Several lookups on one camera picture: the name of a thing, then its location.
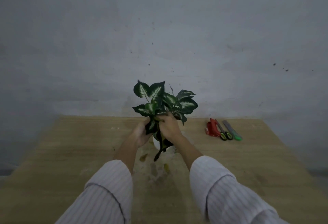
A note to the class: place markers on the person's left hand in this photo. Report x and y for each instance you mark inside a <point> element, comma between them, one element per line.
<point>139,134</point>

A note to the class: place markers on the person's right hand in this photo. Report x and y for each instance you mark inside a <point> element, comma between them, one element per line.
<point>170,129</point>

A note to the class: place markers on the person's left fingers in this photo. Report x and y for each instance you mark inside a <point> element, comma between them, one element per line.
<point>146,123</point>

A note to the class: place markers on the person's right fingers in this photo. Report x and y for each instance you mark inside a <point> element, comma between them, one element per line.
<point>164,118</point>

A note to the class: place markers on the artificial green white leaf plant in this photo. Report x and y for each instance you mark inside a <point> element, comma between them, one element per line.
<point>156,95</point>

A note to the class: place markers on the person's left forearm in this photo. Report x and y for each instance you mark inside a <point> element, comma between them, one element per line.
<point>107,188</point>

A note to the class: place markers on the person's right forearm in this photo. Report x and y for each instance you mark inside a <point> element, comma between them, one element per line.
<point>220,190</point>

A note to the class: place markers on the white plant pot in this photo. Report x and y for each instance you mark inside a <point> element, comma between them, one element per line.
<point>156,144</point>

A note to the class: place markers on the fallen yellow leaf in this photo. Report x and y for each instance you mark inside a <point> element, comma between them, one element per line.
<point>167,168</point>
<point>143,157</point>

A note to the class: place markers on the red pruning shears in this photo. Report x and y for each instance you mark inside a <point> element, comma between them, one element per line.
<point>212,128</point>

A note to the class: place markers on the green grey utility knife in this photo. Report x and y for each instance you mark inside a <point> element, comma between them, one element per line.
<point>232,131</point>

